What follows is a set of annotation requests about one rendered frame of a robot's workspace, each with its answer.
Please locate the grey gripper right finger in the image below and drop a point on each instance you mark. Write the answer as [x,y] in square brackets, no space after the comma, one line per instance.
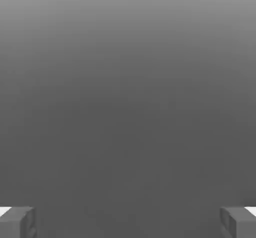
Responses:
[241,225]

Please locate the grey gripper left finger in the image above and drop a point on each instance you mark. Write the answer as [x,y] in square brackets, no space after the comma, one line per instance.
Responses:
[14,225]

